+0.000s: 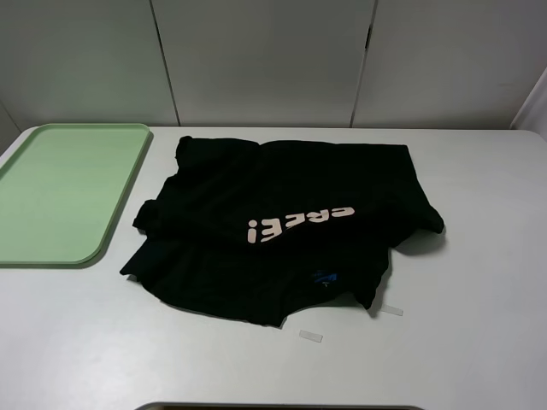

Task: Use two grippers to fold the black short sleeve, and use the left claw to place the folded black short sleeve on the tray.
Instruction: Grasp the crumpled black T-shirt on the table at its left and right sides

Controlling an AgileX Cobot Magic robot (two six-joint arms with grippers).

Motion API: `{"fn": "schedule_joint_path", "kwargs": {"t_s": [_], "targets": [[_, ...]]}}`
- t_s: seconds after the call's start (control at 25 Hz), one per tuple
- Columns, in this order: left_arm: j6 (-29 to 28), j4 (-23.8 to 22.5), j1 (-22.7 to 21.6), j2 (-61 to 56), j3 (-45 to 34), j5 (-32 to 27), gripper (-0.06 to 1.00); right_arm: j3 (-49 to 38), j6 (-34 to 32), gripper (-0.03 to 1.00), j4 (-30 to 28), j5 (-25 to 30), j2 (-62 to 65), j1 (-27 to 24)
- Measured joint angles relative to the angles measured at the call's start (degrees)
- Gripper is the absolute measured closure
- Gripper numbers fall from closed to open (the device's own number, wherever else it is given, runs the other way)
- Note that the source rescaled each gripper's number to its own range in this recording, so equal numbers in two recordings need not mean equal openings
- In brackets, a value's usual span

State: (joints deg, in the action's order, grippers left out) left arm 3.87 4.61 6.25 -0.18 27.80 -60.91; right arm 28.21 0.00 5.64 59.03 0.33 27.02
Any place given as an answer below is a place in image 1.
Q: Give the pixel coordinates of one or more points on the black short sleeve t-shirt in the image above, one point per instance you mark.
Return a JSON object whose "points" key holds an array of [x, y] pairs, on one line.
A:
{"points": [[257, 231]]}

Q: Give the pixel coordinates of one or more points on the light green plastic tray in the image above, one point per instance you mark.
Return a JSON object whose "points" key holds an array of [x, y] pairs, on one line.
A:
{"points": [[62, 189]]}

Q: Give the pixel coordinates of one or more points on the clear tape strip front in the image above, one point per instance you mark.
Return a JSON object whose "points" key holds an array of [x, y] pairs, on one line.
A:
{"points": [[314, 337]]}

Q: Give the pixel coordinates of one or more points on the clear tape strip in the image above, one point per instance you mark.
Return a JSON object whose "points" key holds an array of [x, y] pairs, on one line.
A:
{"points": [[314, 337], [391, 310]]}

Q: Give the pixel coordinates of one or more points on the clear tape strip right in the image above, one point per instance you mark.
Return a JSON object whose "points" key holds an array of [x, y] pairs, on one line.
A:
{"points": [[391, 310]]}

